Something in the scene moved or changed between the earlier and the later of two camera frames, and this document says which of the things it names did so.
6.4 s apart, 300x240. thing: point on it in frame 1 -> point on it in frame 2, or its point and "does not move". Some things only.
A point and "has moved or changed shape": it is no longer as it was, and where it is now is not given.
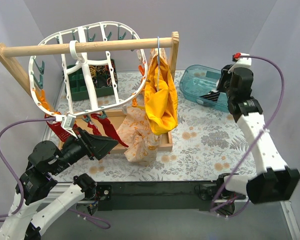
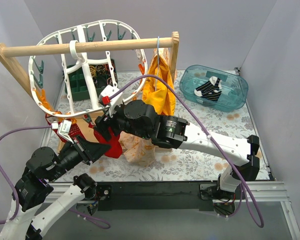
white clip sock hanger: [67, 85] does not move
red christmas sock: [109, 129] has moved or changed shape
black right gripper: [221, 83] -> [106, 124]
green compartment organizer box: [102, 79] does not move
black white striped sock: [213, 95] has moved or changed shape
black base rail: [156, 196] does not move
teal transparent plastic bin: [198, 84] does not move
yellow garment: [160, 105] does not move
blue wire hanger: [158, 61] does not move
